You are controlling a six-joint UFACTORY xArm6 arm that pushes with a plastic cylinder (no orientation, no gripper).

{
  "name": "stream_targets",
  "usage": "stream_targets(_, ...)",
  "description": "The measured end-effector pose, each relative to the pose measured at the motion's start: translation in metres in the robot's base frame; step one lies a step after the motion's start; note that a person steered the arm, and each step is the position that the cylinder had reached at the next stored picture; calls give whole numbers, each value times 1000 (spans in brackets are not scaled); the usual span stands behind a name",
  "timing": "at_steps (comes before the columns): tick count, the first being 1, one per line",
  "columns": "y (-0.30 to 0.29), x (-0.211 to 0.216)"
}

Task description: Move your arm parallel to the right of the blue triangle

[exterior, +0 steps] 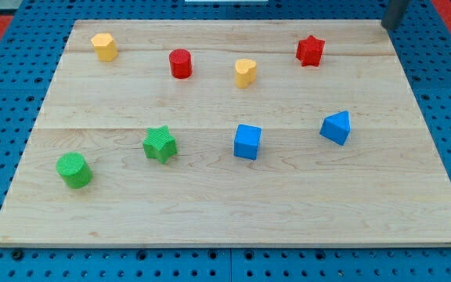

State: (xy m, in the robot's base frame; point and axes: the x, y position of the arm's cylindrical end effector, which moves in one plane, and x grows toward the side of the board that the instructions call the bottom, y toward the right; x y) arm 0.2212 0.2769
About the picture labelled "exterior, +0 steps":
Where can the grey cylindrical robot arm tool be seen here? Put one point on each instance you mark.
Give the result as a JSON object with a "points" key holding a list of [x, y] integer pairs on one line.
{"points": [[394, 14]]}

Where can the blue triangle block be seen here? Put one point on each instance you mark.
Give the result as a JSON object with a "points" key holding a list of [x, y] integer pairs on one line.
{"points": [[336, 127]]}

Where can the light wooden board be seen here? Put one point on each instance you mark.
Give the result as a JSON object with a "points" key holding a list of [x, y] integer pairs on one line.
{"points": [[385, 188]]}

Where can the blue cube block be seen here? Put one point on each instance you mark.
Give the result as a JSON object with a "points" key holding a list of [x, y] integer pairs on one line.
{"points": [[246, 141]]}

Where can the green star block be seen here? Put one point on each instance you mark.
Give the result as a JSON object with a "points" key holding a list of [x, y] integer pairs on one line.
{"points": [[159, 144]]}

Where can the yellow heart block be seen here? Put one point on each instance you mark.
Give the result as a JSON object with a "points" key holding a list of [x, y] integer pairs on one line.
{"points": [[245, 72]]}

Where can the red cylinder block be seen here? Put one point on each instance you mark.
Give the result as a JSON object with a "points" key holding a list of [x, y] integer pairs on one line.
{"points": [[180, 63]]}

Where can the red star block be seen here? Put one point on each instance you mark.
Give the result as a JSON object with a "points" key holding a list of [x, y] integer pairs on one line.
{"points": [[310, 51]]}

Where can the yellow hexagon block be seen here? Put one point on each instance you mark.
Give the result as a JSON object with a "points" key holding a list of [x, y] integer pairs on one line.
{"points": [[104, 46]]}

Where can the green cylinder block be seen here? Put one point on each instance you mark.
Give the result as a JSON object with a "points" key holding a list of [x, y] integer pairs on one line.
{"points": [[74, 170]]}

